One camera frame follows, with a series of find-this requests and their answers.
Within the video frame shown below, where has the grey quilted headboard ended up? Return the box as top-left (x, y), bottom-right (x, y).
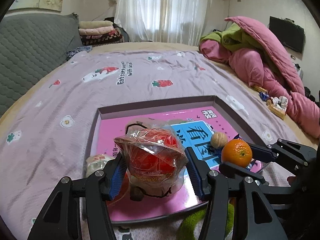
top-left (1, 14), bottom-right (82, 114)

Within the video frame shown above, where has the white sheer curtain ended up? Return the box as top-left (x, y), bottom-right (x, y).
top-left (115, 0), bottom-right (212, 46)

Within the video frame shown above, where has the orange tangerine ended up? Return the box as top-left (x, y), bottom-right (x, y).
top-left (221, 139), bottom-right (253, 169)

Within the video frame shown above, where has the small blue candy wrapper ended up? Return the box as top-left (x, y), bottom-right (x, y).
top-left (259, 92), bottom-right (270, 102)

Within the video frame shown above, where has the red white snack bag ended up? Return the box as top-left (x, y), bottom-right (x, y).
top-left (86, 154), bottom-right (114, 178)
top-left (113, 127), bottom-right (189, 197)

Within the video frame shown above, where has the yellow wafer snack packet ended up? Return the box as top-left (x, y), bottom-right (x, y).
top-left (266, 100), bottom-right (286, 120)

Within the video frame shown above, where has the green blanket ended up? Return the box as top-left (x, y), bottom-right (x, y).
top-left (200, 23), bottom-right (263, 52)

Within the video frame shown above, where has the walnut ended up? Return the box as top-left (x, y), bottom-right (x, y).
top-left (210, 132), bottom-right (228, 148)

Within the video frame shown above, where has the strawberry print purple bedsheet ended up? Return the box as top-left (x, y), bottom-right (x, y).
top-left (1, 51), bottom-right (297, 239)

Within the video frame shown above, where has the stack of folded blankets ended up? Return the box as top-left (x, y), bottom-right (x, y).
top-left (78, 21), bottom-right (125, 47)

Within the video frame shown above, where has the pink and blue book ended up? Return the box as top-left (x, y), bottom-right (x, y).
top-left (96, 106), bottom-right (263, 222)

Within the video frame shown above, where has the floral white scrunchie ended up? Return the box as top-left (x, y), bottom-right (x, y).
top-left (271, 96), bottom-right (288, 112)

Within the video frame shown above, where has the pink quilt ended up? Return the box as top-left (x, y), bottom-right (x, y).
top-left (199, 16), bottom-right (319, 139)

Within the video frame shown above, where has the green fuzzy ring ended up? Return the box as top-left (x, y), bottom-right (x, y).
top-left (176, 203), bottom-right (235, 240)

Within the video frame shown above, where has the black wall television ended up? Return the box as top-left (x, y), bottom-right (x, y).
top-left (268, 16), bottom-right (305, 54)

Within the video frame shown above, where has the grey shallow cardboard box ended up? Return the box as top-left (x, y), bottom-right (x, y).
top-left (82, 95), bottom-right (271, 227)

